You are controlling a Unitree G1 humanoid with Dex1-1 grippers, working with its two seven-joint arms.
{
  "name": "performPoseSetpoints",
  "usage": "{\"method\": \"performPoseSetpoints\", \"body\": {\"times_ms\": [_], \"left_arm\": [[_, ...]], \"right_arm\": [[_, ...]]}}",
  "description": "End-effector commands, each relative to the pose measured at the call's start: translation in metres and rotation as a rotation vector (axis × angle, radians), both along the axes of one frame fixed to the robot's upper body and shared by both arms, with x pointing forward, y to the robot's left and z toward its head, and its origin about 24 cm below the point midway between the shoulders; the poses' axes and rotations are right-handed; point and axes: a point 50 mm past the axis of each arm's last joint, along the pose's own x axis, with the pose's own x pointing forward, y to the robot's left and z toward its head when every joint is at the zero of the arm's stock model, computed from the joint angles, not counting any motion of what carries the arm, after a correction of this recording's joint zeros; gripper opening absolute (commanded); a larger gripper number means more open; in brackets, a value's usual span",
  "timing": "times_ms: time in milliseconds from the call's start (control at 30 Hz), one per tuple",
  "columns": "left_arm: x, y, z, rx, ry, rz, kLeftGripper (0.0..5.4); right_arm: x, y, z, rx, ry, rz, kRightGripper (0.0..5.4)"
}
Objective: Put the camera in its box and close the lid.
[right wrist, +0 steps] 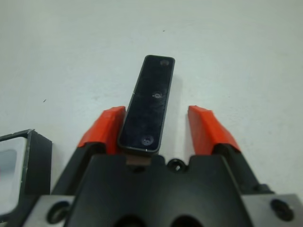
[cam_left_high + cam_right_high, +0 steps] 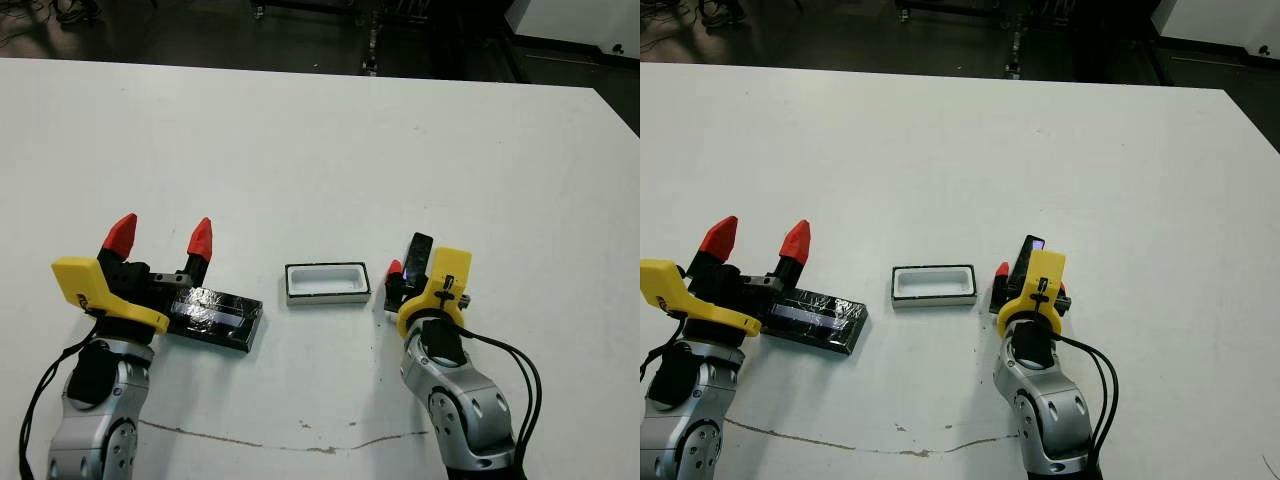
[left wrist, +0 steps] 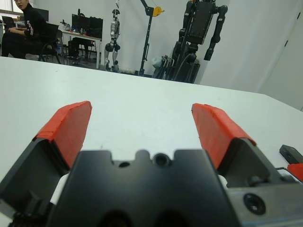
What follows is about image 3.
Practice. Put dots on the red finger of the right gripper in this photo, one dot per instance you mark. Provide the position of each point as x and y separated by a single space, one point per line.
296 171

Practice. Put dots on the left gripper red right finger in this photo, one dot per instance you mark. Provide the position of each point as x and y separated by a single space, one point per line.
213 130

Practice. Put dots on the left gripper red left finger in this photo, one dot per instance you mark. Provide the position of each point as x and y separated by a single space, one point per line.
68 127

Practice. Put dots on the black monitor on arm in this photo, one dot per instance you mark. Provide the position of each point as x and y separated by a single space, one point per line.
80 23

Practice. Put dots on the black folded tripod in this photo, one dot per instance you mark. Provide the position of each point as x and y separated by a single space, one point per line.
168 66

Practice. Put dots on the white desk with monitors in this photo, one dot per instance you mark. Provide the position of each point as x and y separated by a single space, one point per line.
98 54

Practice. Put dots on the seated person behind desk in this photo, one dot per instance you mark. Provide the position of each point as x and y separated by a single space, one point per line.
78 47

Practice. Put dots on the pale plastic bag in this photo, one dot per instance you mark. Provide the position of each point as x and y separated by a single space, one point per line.
156 62

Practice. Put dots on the black office chair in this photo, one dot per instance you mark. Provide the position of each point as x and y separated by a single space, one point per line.
53 30

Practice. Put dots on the person in black sweater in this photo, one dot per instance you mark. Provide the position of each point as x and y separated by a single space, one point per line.
35 26

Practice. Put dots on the large black humanoid robot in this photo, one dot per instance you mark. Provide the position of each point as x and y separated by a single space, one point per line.
201 23

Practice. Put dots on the black desk monitor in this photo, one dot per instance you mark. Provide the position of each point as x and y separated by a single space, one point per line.
96 23

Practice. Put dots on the white humanoid robot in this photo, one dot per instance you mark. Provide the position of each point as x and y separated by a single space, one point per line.
114 26

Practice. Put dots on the black hoist stand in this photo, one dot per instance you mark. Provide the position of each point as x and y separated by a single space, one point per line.
148 35

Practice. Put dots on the small dark monitor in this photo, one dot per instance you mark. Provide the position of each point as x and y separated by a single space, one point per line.
45 14

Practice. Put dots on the black laptop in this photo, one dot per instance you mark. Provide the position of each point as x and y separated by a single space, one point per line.
8 21

